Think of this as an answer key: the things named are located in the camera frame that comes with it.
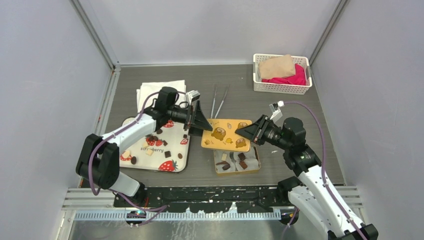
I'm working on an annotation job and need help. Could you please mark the silver metal tongs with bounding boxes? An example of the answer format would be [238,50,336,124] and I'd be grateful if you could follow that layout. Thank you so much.
[210,84,230,119]

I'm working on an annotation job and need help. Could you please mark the white round chocolate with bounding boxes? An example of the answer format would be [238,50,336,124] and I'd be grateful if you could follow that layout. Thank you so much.
[121,151,131,159]

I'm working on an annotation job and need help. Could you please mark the dark round chocolate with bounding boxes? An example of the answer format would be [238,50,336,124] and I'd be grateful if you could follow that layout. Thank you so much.
[130,156,137,165]

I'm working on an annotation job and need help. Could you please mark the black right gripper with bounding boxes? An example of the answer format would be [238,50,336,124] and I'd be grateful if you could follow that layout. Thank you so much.
[235,114,291,151]

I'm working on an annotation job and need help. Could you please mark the dark square chocolate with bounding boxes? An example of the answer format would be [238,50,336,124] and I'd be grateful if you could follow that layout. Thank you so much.
[237,152,246,161]
[164,151,172,158]

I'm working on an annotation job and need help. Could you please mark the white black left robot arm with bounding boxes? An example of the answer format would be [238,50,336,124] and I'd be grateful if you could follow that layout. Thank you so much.
[75,86,213,207]

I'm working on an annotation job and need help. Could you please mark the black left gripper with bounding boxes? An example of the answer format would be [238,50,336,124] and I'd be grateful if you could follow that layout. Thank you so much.
[167,100,213,137]

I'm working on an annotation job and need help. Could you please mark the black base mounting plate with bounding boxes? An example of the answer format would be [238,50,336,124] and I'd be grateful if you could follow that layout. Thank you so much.
[134,185,294,214]

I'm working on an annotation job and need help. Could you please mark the white folded towel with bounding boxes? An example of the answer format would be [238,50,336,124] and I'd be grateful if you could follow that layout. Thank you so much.
[136,80,186,112]

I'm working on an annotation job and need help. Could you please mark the beige cloth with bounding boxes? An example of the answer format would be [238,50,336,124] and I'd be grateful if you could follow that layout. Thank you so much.
[258,54,296,80]

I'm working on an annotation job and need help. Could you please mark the gold bear print lid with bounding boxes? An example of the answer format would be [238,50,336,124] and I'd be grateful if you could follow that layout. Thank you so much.
[201,118,253,152]

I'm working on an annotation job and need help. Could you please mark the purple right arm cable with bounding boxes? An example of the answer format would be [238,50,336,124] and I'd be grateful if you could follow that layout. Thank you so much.
[281,100,369,240]

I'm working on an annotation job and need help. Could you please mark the pink red cloth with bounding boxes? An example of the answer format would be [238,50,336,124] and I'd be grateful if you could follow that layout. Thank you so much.
[261,64,306,86]

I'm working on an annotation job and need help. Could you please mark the gold tin box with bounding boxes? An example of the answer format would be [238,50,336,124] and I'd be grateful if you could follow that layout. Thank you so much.
[213,145,262,176]

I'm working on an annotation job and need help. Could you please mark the brown chocolate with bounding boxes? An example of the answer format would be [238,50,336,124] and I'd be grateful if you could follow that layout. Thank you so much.
[239,161,248,170]

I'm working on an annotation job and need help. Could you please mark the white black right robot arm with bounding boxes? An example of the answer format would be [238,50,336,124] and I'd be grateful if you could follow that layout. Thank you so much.
[235,115,379,240]

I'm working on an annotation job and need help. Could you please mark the white strawberry print tray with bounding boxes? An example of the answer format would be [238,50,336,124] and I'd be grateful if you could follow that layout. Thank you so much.
[119,120,190,173]

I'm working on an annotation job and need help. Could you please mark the white paper liner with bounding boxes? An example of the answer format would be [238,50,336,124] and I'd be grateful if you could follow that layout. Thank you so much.
[214,149,260,174]

